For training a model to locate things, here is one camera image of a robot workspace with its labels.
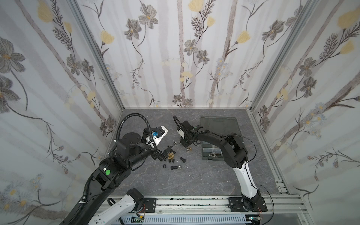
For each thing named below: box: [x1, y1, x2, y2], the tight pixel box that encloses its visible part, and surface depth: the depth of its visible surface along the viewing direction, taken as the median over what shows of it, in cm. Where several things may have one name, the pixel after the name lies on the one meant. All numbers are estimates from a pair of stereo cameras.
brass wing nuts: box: [167, 151, 175, 160], surface depth 95 cm
